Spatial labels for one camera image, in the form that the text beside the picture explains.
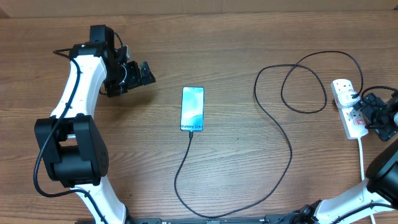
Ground Samsung Galaxy smartphone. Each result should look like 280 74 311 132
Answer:
180 86 205 131

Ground black USB charging cable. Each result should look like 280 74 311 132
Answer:
173 50 364 219

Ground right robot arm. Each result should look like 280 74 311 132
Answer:
290 92 397 224

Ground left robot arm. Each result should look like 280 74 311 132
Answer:
33 25 155 223

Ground white USB charger plug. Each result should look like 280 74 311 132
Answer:
335 91 360 108

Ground white power strip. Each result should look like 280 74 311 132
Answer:
330 79 368 139

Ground white power strip cord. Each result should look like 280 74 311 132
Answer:
357 138 376 224

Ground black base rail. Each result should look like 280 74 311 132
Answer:
126 211 298 224

